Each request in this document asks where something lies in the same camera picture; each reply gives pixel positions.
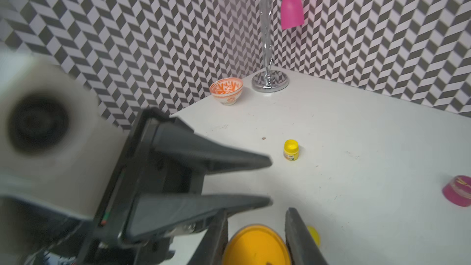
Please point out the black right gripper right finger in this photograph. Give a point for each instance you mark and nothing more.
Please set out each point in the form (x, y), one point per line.
(301, 245)

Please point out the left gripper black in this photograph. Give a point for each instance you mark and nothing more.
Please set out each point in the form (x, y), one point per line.
(148, 194)

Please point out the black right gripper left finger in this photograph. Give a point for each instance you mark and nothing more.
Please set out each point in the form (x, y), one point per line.
(211, 249)

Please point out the orange paint jar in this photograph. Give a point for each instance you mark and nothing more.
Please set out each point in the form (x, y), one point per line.
(256, 245)

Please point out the pink paint jar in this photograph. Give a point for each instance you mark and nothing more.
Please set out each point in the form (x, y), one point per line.
(458, 191)

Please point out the yellow jar lid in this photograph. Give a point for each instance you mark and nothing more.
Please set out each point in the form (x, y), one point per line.
(315, 235)

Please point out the yellow paint jar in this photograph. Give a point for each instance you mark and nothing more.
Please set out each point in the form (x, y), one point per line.
(291, 150)

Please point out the orange patterned ceramic bowl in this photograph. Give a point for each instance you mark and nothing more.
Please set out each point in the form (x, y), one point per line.
(228, 90)

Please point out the chrome glass holder stand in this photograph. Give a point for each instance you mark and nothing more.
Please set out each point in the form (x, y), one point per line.
(268, 80)

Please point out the pink plastic wine glass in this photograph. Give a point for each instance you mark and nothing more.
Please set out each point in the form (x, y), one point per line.
(291, 14)

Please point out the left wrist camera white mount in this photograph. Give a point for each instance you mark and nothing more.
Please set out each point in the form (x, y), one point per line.
(57, 152)

